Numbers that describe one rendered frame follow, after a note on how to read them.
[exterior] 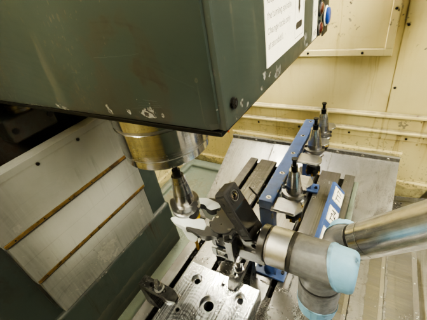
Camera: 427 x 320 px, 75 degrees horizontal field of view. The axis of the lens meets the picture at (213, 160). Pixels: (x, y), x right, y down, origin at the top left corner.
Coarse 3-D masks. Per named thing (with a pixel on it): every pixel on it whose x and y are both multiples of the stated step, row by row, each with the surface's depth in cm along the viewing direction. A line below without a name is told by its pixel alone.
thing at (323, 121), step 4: (320, 112) 93; (320, 116) 92; (324, 116) 92; (320, 120) 93; (324, 120) 92; (328, 120) 93; (320, 124) 93; (324, 124) 93; (328, 124) 93; (320, 128) 94; (324, 128) 93; (328, 128) 94; (320, 132) 94; (324, 132) 94
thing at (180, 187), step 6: (174, 180) 55; (180, 180) 55; (186, 180) 57; (174, 186) 56; (180, 186) 55; (186, 186) 56; (174, 192) 57; (180, 192) 56; (186, 192) 57; (192, 192) 59; (174, 198) 58; (180, 198) 57; (186, 198) 57; (192, 198) 58; (180, 204) 57; (186, 204) 57
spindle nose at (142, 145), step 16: (128, 128) 41; (144, 128) 41; (160, 128) 41; (128, 144) 43; (144, 144) 42; (160, 144) 42; (176, 144) 43; (192, 144) 45; (128, 160) 48; (144, 160) 44; (160, 160) 44; (176, 160) 45
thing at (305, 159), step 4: (300, 156) 87; (304, 156) 87; (308, 156) 86; (312, 156) 86; (316, 156) 86; (300, 160) 85; (304, 160) 85; (308, 160) 85; (312, 160) 85; (316, 160) 84; (320, 160) 84; (308, 164) 84; (312, 164) 83; (316, 164) 83
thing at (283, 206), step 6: (276, 198) 73; (282, 198) 73; (276, 204) 72; (282, 204) 71; (288, 204) 71; (294, 204) 71; (300, 204) 70; (270, 210) 71; (276, 210) 70; (282, 210) 70; (288, 210) 69; (294, 210) 69; (300, 210) 69; (294, 216) 68
